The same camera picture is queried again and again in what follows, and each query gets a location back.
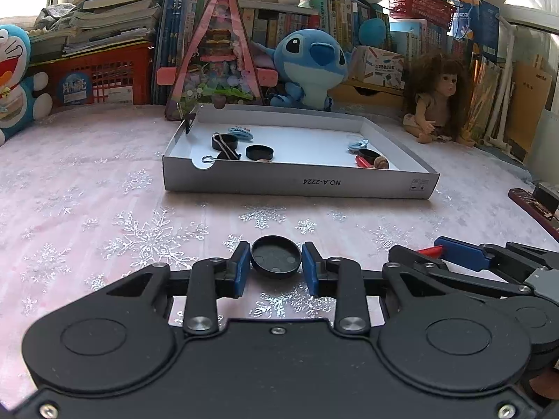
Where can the red plastic crate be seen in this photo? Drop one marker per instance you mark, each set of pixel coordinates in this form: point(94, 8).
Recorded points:
point(120, 74)

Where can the white cardboard box tray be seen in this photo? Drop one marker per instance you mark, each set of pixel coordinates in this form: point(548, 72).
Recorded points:
point(311, 157)

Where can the row of books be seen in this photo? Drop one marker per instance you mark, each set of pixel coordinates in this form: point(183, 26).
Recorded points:
point(268, 23)

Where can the red wire basket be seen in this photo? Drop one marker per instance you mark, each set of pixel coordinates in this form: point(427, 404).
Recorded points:
point(437, 12)

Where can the stack of books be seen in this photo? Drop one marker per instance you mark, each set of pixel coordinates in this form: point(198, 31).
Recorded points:
point(95, 24)

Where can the person right hand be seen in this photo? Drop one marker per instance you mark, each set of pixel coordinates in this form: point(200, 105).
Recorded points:
point(544, 389)

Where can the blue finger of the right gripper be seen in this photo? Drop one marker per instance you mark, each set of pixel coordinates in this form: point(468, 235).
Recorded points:
point(437, 270)
point(467, 255)

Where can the small black binder clip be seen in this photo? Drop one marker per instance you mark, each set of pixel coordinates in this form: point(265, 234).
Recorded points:
point(188, 121)

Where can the large black binder clip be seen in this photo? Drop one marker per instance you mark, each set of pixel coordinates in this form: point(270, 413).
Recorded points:
point(226, 154)

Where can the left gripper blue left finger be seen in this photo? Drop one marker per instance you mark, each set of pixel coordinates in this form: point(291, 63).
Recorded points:
point(212, 279)

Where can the red crayon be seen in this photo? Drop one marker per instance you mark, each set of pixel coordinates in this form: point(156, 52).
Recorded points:
point(434, 252)
point(362, 162)

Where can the white patterned cardboard box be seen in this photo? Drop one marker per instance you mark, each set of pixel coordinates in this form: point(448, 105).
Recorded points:
point(376, 66)

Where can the pink triangular dollhouse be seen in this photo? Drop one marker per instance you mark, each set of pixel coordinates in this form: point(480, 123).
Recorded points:
point(218, 67)

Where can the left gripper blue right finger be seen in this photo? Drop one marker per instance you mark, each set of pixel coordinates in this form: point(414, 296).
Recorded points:
point(339, 278)

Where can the Doraemon plush toy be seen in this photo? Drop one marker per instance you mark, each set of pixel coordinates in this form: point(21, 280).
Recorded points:
point(23, 100)

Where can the Stitch plush toy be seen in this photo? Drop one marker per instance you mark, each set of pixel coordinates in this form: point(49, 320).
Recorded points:
point(309, 63)

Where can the wooden drawer shelf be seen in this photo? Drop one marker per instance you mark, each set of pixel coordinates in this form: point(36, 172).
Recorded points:
point(354, 92)

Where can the brown haired doll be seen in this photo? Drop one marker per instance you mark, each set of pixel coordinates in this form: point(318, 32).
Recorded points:
point(434, 102)

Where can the light blue hair clip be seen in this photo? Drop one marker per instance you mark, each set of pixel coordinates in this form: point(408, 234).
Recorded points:
point(356, 146)

